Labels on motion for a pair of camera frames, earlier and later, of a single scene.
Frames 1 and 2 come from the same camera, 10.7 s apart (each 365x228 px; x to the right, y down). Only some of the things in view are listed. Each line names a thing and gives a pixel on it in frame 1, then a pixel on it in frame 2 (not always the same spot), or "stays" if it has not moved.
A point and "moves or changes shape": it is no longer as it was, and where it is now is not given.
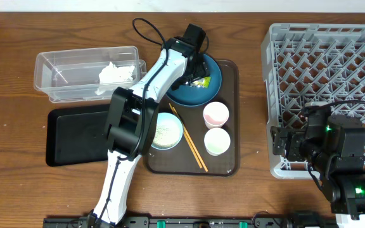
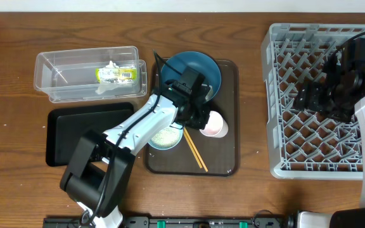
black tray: [77, 135] stays
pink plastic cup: [215, 114] moves or changes shape
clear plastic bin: [70, 75] stays
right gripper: [296, 137] -> [308, 96]
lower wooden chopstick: [186, 135] stays
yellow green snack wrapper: [203, 82] moves or changes shape
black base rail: [253, 221] stays
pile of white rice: [167, 133] stays
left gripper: [204, 69] -> [204, 121]
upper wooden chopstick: [189, 139] stays
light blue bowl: [168, 132] stays
